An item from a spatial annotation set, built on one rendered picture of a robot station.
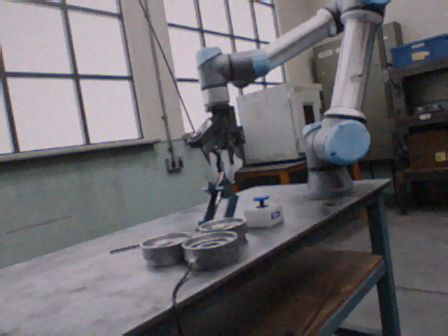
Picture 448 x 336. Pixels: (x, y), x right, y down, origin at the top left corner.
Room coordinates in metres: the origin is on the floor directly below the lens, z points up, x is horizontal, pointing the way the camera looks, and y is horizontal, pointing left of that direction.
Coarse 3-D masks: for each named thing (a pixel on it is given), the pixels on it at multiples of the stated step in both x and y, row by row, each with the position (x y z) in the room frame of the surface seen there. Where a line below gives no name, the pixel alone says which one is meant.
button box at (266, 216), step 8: (248, 208) 0.89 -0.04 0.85; (256, 208) 0.87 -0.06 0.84; (264, 208) 0.86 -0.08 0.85; (272, 208) 0.85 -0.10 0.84; (280, 208) 0.88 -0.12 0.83; (248, 216) 0.87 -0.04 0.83; (256, 216) 0.85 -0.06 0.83; (264, 216) 0.84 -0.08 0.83; (272, 216) 0.85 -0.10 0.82; (280, 216) 0.87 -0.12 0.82; (248, 224) 0.87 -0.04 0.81; (256, 224) 0.86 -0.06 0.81; (264, 224) 0.84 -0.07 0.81; (272, 224) 0.85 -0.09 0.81
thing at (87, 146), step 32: (0, 0) 2.09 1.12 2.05; (32, 0) 2.19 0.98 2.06; (64, 0) 2.34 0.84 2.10; (224, 0) 3.61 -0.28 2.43; (256, 0) 4.00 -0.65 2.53; (64, 32) 2.34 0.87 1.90; (192, 32) 3.23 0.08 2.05; (256, 32) 3.93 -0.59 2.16; (0, 64) 2.01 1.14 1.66; (128, 64) 2.65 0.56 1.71; (0, 160) 1.82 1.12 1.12
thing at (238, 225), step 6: (210, 222) 0.82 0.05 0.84; (216, 222) 0.83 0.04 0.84; (222, 222) 0.83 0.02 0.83; (228, 222) 0.83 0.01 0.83; (234, 222) 0.83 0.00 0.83; (240, 222) 0.81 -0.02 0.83; (246, 222) 0.78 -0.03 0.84; (204, 228) 0.81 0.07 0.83; (216, 228) 0.80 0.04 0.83; (222, 228) 0.80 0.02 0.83; (228, 228) 0.73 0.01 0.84; (234, 228) 0.74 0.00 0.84; (240, 228) 0.75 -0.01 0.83; (246, 228) 0.77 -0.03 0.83; (240, 234) 0.75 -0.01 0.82; (240, 240) 0.75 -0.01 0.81
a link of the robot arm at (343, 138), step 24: (336, 0) 1.08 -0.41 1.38; (360, 0) 0.95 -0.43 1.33; (384, 0) 0.94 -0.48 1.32; (360, 24) 0.97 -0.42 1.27; (360, 48) 0.96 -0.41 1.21; (360, 72) 0.96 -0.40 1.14; (336, 96) 0.99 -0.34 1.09; (360, 96) 0.96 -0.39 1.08; (336, 120) 0.96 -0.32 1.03; (360, 120) 0.95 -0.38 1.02; (336, 144) 0.93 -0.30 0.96; (360, 144) 0.94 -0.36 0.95
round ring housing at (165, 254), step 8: (176, 232) 0.77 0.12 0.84; (184, 232) 0.76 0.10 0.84; (152, 240) 0.75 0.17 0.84; (160, 240) 0.76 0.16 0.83; (168, 240) 0.76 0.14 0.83; (184, 240) 0.69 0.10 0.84; (144, 248) 0.68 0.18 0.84; (152, 248) 0.67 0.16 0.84; (160, 248) 0.67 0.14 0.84; (168, 248) 0.67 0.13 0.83; (176, 248) 0.67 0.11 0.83; (144, 256) 0.69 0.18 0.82; (152, 256) 0.67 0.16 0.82; (160, 256) 0.67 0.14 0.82; (168, 256) 0.67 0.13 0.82; (176, 256) 0.67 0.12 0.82; (152, 264) 0.68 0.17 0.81; (160, 264) 0.68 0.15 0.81; (168, 264) 0.67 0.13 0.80
